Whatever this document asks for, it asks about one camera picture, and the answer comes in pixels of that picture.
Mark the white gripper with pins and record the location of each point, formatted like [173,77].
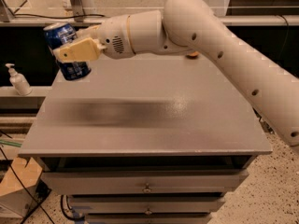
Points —
[112,36]

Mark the blue pepsi can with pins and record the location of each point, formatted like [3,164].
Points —
[59,37]

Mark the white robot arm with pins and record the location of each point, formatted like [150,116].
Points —
[187,26]

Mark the white pump dispenser bottle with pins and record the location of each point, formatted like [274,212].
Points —
[18,81]

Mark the orange fruit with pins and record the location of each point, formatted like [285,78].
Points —
[193,55]

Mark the grey drawer cabinet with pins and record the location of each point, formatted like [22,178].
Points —
[147,140]

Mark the cardboard box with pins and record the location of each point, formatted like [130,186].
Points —
[17,190]

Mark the grey metal rail frame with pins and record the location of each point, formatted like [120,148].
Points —
[231,12]

